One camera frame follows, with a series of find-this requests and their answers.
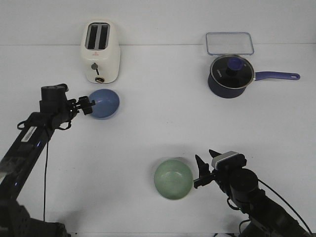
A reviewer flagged blue bowl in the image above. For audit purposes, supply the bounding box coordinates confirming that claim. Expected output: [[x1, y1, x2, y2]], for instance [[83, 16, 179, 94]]
[[88, 89, 120, 119]]

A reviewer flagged green bowl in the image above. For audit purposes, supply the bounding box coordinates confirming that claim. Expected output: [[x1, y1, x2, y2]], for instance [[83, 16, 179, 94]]
[[154, 158, 193, 200]]

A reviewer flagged blue saucepan with handle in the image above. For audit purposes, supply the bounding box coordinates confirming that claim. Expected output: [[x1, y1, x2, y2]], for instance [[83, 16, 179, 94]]
[[208, 71, 300, 99]]

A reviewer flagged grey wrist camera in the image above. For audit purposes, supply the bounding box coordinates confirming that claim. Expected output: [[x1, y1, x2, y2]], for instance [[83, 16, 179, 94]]
[[211, 151, 247, 170], [50, 83, 69, 92]]

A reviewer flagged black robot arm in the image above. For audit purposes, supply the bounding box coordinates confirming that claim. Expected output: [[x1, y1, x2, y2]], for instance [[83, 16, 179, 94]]
[[194, 150, 315, 237], [0, 84, 95, 237]]

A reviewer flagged glass pot lid blue knob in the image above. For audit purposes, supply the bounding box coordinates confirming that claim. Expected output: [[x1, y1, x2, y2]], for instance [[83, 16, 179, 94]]
[[210, 54, 255, 78]]

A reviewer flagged white two-slot toaster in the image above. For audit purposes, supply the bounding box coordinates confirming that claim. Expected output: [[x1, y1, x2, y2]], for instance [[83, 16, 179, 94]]
[[80, 20, 120, 84]]

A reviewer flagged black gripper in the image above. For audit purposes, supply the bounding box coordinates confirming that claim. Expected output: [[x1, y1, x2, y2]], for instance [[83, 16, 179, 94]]
[[194, 149, 258, 198], [39, 86, 95, 123]]

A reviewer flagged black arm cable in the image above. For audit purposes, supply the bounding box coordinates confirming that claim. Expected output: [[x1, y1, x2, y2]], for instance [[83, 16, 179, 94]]
[[17, 119, 74, 222], [258, 180, 313, 235]]

